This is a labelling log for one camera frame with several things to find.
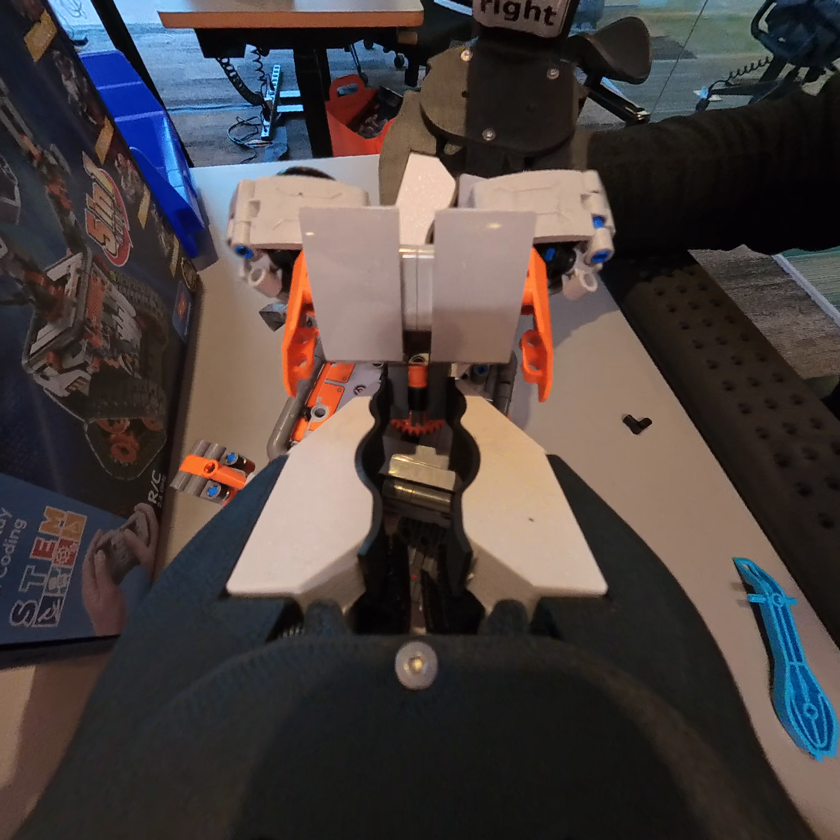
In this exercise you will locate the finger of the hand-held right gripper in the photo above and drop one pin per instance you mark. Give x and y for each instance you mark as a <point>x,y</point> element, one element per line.
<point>423,197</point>

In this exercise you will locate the grey orange tracked toy robot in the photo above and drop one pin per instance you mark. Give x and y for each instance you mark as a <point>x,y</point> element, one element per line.
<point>420,492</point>

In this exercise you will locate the black metal beam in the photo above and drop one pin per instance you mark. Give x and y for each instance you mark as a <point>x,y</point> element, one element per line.
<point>131,53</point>

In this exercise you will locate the blue plastic brick separator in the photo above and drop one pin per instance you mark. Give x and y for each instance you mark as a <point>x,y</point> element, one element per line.
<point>794,670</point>

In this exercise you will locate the black angled connector pin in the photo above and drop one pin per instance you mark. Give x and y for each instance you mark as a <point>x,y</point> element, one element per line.
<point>638,423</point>

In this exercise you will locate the person's right forearm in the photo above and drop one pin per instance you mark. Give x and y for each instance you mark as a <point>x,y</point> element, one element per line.
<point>722,171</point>

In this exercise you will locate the blue robot kit box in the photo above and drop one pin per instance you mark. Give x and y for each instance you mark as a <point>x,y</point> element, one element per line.
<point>79,328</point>

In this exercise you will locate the blue plastic bin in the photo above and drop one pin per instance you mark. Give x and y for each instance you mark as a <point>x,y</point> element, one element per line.
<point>151,145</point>

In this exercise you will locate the small grey orange claw piece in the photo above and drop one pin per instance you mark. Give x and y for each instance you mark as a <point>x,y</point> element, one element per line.
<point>217,470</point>

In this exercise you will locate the black office chair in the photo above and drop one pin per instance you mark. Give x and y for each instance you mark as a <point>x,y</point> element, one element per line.
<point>617,53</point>
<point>788,33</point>

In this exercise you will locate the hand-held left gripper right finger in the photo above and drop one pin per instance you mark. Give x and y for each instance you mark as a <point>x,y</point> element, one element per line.
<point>538,525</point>

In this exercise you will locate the black perforated foam mat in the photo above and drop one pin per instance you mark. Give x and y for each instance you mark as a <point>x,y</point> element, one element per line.
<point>748,420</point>

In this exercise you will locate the wooden top desk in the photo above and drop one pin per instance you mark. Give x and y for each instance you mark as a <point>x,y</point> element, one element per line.
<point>289,13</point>

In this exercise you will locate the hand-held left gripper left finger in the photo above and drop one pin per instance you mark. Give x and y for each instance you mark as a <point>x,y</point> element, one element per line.
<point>302,525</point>

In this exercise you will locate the orange plastic basket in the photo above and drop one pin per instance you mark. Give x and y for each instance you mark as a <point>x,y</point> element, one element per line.
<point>355,125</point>

